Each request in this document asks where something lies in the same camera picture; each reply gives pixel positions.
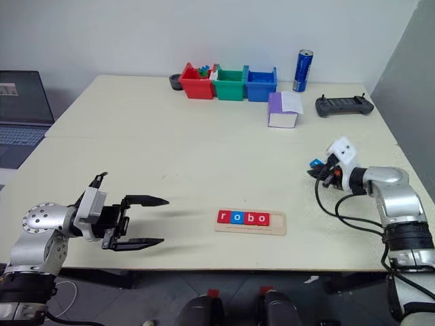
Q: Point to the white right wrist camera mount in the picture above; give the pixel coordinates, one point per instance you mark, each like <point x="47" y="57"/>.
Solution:
<point x="346" y="151"/>

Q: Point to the purple and white box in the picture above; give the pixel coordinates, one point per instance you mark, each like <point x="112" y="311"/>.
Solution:
<point x="276" y="106"/>

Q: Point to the grey laptop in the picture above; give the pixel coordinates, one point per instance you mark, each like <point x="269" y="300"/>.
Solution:
<point x="23" y="102"/>

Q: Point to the green toy brick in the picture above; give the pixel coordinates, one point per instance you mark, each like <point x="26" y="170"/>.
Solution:
<point x="203" y="72"/>

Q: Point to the dark rounded shape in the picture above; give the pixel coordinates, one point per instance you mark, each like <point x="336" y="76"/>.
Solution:
<point x="200" y="312"/>
<point x="280" y="310"/>

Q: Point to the white toy brick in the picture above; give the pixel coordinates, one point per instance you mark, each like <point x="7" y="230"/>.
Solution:
<point x="213" y="75"/>

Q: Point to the blue plastic bin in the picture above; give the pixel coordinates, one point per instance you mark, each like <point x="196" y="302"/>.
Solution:
<point x="260" y="91"/>

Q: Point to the red letter tile r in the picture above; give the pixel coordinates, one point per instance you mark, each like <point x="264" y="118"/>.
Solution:
<point x="224" y="217"/>

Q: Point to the green plastic bin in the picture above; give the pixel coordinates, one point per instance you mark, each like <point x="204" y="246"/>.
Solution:
<point x="231" y="90"/>

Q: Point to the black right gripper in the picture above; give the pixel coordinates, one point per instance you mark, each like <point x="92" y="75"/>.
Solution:
<point x="333" y="171"/>

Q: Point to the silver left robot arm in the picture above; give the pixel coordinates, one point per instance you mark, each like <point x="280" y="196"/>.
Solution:
<point x="37" y="231"/>

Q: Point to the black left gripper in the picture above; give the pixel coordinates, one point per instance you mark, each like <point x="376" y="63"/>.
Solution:
<point x="110" y="220"/>

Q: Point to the grey handheld controller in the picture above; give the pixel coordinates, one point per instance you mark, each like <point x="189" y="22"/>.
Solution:
<point x="343" y="105"/>

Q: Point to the blue drink can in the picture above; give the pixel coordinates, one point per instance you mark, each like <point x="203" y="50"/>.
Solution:
<point x="303" y="70"/>

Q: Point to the red letter tile b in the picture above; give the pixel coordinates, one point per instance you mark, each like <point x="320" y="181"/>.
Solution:
<point x="250" y="218"/>

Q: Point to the blue letter tile o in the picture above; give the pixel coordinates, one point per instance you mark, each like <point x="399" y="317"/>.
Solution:
<point x="237" y="218"/>

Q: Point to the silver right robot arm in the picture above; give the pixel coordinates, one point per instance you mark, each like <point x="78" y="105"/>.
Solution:
<point x="397" y="200"/>

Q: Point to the red letter tile o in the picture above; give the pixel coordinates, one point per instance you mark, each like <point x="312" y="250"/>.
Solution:
<point x="262" y="219"/>

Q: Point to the red plastic bin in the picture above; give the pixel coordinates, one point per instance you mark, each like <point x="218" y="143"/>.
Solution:
<point x="198" y="89"/>

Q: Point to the blue toy brick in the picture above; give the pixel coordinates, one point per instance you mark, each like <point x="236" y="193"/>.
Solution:
<point x="205" y="68"/>

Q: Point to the white paper sheet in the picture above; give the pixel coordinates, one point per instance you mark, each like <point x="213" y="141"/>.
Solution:
<point x="291" y="102"/>

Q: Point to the dark grey round holder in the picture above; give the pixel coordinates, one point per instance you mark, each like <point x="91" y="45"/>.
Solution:
<point x="173" y="81"/>

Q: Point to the white floor scrap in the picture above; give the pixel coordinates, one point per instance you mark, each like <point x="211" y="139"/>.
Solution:
<point x="311" y="279"/>

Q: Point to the wooden letter tray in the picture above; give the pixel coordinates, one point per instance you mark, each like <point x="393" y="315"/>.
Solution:
<point x="277" y="222"/>

